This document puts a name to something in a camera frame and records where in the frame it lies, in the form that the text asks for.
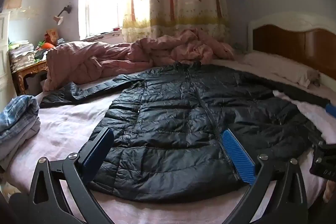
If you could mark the pink pillow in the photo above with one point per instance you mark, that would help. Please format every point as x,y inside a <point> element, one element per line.
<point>278,66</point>

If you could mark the folded blue plaid clothes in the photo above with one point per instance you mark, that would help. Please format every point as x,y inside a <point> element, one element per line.
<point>18,119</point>

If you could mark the orange toy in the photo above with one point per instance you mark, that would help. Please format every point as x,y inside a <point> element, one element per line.
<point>48,45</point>

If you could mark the white and wooden headboard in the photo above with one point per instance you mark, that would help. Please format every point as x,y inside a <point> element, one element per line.
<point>294,43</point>

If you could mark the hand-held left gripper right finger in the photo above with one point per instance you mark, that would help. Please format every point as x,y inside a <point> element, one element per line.
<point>237,154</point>

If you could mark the wall lamp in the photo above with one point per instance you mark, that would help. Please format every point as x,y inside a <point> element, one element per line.
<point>61,15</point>

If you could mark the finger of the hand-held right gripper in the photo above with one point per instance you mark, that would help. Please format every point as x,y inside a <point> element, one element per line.
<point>331,109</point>

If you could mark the black puffer jacket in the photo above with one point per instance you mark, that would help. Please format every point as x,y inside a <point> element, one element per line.
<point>170,121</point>

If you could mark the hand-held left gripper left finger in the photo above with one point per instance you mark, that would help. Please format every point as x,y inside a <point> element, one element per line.
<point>101,146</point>

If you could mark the bed with pink sheet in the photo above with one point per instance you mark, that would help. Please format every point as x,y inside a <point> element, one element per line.
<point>65,119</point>

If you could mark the pink duvet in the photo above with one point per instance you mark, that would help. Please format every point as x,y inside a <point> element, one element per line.
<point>105,58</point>

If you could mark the ornate wooden side table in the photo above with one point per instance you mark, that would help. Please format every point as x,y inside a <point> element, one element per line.
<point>29,69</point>

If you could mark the stack of papers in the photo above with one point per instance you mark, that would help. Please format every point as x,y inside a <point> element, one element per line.
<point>22,52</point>

